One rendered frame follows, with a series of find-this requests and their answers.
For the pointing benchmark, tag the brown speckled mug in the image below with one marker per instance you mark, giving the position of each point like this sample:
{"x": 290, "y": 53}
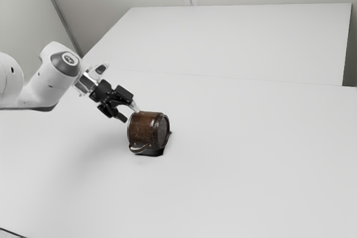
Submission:
{"x": 149, "y": 132}

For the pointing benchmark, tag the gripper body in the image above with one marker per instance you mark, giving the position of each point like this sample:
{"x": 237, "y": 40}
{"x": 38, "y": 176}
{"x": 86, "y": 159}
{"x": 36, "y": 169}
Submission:
{"x": 102, "y": 90}

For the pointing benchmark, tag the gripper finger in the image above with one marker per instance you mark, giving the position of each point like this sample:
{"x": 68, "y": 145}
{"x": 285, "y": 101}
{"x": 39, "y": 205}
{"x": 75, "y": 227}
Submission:
{"x": 125, "y": 96}
{"x": 111, "y": 111}

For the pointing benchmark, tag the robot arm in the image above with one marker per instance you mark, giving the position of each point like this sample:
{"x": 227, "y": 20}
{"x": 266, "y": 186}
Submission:
{"x": 47, "y": 82}

